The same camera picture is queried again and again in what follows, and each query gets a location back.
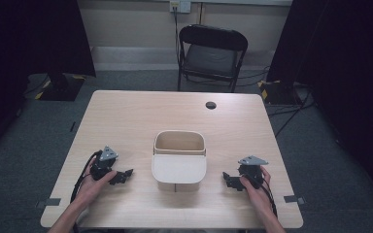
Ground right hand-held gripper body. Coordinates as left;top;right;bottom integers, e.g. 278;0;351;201
237;155;269;189

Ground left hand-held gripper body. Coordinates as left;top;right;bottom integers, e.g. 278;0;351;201
89;146;119;182

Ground person's right hand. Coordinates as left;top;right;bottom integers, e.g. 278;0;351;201
239;165;272;212

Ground person's left hand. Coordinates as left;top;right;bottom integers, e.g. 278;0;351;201
75;157;119;209

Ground grey tape strip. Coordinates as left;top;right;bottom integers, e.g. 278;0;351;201
283;194;306;206
35;197;62;210

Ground white and wooden bin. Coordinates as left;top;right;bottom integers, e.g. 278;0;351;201
151;129;208;193

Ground black striped stand base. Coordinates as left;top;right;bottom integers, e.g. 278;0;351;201
257;79;303;106

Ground black folding chair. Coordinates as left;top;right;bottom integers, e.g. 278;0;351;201
177;23;250;94

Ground black curtain with stand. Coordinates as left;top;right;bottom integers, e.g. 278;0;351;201
266;0;373;208

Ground left hand-held gripper black cable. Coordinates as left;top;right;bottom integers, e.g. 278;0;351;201
69;150;103;233

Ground hand-held gripper black cable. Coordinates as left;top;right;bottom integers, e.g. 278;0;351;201
69;150;103;233
259;179;279;218

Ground right hand-held gripper black cable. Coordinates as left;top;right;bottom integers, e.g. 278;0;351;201
259;179;279;218

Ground black floor cables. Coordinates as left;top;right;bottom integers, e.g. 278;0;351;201
237;65;317;138

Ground black wall socket cable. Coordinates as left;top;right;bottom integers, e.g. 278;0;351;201
173;7;182;64

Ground white wall socket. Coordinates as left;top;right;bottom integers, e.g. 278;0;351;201
169;0;192;15

